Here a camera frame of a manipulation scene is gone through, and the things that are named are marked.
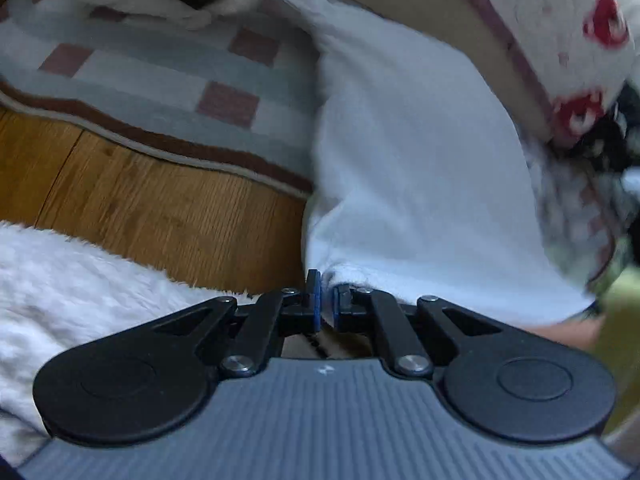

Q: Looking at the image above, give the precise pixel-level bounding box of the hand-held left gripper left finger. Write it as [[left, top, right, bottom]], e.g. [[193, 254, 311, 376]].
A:
[[151, 269, 323, 379]]

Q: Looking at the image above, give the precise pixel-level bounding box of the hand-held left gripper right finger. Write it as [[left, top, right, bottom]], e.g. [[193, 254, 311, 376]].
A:
[[332, 283, 504, 379]]

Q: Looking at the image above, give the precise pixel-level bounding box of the white t-shirt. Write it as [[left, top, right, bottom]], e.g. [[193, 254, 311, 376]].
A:
[[267, 0, 601, 327]]

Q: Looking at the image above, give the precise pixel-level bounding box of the white fluffy rug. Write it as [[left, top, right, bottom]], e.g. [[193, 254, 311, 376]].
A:
[[0, 220, 282, 467]]

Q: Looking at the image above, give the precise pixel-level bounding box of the patterned white cloth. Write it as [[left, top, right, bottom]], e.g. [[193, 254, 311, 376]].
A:
[[522, 139, 632, 292]]

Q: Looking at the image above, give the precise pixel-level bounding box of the checked cartoon rug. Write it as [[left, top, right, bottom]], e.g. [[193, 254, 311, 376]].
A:
[[0, 0, 322, 200]]

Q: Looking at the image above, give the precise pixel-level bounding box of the black and white cloth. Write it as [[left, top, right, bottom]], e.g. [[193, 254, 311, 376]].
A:
[[570, 84, 640, 182]]

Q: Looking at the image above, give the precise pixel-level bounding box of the cream folded garment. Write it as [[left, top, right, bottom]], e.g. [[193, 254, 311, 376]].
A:
[[64, 0, 282, 32]]

